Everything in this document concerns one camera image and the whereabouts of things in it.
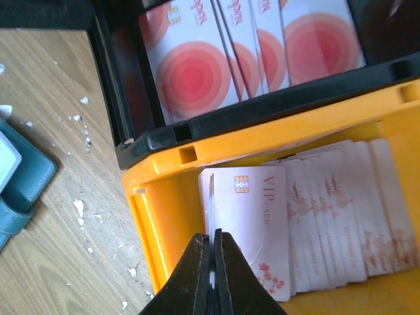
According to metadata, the pink white card stack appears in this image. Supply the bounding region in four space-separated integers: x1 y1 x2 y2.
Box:
198 138 419 302

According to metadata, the black storage bin with cards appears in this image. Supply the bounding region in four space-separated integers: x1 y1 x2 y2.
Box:
1 1 419 169

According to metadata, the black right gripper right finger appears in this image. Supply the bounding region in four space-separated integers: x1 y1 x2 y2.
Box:
214 229 286 315

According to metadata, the teal leather card holder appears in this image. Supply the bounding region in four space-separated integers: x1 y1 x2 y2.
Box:
1 120 56 248

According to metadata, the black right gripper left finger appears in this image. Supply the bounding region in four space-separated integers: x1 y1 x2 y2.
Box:
140 234 210 314

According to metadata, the pink white VIP card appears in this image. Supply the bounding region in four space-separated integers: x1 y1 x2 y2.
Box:
209 173 215 290

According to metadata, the red white card stack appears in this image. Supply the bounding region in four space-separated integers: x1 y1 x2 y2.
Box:
138 1 365 125

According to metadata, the yellow storage bin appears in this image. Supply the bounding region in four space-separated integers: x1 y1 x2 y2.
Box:
123 80 419 314

